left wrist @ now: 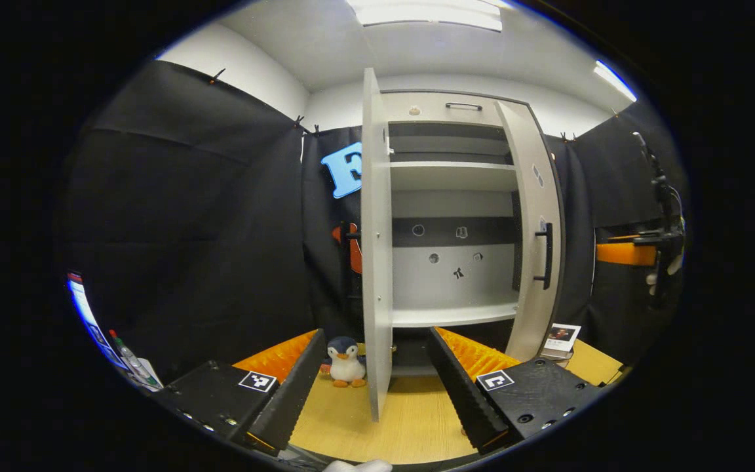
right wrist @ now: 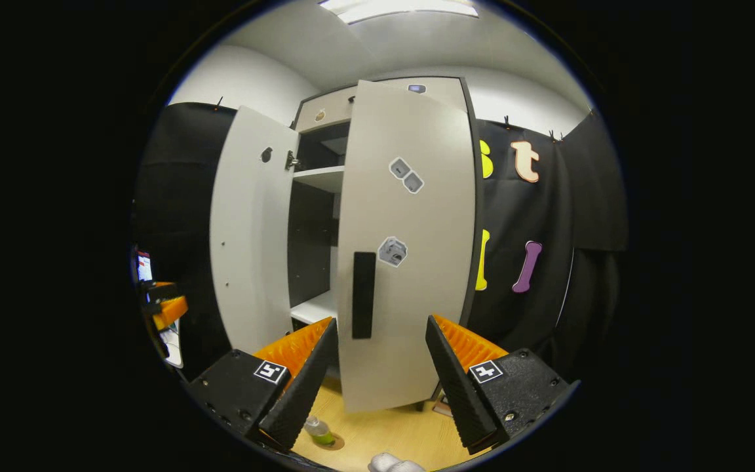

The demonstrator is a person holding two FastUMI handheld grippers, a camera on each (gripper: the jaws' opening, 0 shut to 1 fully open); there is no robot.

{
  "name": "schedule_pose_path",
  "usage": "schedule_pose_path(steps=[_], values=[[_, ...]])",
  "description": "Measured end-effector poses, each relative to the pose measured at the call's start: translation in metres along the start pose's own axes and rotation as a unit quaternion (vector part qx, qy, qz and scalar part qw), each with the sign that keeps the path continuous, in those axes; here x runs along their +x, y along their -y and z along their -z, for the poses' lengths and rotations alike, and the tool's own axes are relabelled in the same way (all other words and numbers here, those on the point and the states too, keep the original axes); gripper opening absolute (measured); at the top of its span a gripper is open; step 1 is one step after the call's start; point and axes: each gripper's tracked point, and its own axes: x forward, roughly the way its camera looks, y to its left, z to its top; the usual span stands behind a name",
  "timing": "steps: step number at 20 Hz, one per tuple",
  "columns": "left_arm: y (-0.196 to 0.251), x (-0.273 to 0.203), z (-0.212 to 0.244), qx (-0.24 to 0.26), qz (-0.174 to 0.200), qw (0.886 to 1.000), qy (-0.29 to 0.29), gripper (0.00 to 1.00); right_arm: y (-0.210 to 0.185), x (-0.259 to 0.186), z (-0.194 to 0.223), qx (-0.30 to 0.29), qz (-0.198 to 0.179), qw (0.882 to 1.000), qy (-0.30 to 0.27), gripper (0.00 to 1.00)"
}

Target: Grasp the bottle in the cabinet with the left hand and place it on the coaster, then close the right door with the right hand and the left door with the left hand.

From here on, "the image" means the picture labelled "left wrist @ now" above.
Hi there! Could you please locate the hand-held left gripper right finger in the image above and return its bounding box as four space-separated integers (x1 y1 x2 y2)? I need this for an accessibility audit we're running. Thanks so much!
425 326 604 454

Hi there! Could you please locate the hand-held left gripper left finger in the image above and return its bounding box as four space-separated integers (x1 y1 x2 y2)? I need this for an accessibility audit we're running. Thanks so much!
155 328 327 458

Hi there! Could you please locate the grey cabinet door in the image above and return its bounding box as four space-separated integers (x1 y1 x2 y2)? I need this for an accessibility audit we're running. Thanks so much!
360 68 395 422
495 100 563 363

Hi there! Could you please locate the grey cabinet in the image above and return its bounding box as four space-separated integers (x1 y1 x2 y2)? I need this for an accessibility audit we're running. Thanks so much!
377 90 567 378

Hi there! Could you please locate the small clear bottle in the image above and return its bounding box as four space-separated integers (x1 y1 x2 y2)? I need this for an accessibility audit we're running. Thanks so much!
109 330 161 387

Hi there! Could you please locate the grey cabinet drawer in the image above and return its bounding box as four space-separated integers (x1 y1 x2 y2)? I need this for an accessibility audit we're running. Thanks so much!
381 92 503 127

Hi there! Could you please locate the penguin plush toy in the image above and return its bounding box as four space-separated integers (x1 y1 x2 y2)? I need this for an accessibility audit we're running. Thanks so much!
320 336 367 388

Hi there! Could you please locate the small ceiling light panel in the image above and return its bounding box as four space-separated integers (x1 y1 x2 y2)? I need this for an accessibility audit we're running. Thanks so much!
592 60 638 103

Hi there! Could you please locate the black backdrop cloth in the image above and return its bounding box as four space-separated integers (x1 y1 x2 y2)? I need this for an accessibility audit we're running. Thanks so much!
55 60 689 384

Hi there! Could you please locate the computer monitor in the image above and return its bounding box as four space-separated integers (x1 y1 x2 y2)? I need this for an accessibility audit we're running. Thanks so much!
66 272 126 368

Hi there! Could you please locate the large ceiling light panel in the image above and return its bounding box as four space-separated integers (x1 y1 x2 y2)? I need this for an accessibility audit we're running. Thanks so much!
345 0 504 32

